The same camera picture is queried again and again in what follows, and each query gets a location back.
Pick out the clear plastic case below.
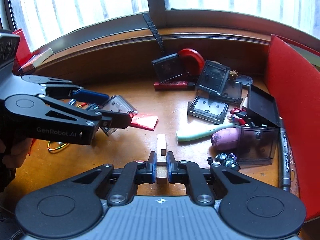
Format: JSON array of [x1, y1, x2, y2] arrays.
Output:
[[96, 95, 139, 137]]

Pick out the notched wooden block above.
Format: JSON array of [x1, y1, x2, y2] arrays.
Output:
[[156, 134, 168, 184]]

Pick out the smoky plastic case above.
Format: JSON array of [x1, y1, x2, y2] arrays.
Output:
[[209, 80, 243, 107], [195, 60, 231, 95], [188, 96, 229, 125], [235, 126, 279, 166]]

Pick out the red flat card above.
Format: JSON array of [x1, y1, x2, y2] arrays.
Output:
[[130, 113, 158, 131]]

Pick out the colourful rubber band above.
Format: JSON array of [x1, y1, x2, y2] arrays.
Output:
[[47, 141, 68, 152]]

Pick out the red white small box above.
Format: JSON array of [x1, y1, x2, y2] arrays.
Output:
[[18, 48, 53, 73]]

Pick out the small dark robot figure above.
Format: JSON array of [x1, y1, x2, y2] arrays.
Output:
[[207, 153, 241, 171]]

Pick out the pink plush roll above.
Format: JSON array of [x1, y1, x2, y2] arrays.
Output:
[[211, 128, 239, 151]]

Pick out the red cylinder lighter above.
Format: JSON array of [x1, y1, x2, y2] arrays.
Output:
[[153, 81, 195, 90]]

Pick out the smoky plastic case flat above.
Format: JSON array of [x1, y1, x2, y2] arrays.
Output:
[[188, 96, 229, 125]]

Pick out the dark square plastic case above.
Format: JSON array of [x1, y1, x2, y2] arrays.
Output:
[[151, 53, 185, 83]]

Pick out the small red toy figure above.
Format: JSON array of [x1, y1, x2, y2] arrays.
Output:
[[229, 107, 249, 126]]

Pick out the smoky plastic case front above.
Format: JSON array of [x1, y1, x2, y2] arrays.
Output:
[[235, 126, 279, 166]]

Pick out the smoky plastic case behind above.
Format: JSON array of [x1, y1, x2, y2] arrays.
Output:
[[209, 80, 243, 107]]

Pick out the red tape roll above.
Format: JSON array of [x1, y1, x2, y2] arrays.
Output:
[[178, 48, 205, 76]]

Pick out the black open tray box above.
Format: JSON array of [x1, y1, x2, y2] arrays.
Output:
[[247, 85, 280, 127]]

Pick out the grey marker pen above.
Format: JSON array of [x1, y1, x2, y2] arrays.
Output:
[[278, 118, 291, 192]]

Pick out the red cardboard box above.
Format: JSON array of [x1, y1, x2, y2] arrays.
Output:
[[265, 35, 319, 220]]

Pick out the black ridged strap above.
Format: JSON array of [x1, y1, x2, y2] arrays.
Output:
[[143, 13, 166, 55]]

